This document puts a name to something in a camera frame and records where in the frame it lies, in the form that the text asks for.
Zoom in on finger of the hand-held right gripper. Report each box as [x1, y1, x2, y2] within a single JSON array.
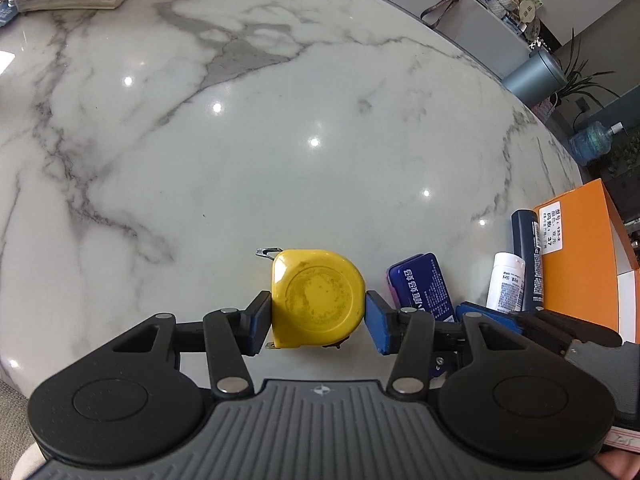
[[456, 301, 623, 357]]

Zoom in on blue water jug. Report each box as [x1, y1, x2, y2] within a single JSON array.
[[570, 121, 627, 166]]

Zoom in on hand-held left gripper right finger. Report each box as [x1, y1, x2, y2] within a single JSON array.
[[365, 290, 538, 395]]

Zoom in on yellow tape measure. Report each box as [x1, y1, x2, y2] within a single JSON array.
[[256, 247, 367, 350]]

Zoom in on dark blue bottle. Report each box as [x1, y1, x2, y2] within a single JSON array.
[[511, 209, 545, 311]]

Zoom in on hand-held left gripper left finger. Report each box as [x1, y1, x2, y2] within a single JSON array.
[[107, 290, 273, 395]]

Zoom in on orange box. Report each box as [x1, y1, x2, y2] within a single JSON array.
[[532, 178, 640, 346]]

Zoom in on grey round bin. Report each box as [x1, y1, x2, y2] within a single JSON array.
[[501, 50, 568, 104]]

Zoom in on white labelled bottle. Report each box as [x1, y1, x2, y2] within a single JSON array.
[[486, 251, 527, 315]]

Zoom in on blue tin box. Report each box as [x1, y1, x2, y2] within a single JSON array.
[[386, 252, 458, 323]]

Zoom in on person's right hand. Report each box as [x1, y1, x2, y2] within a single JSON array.
[[594, 450, 640, 480]]

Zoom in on green potted plant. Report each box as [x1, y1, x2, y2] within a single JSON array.
[[550, 30, 622, 111]]

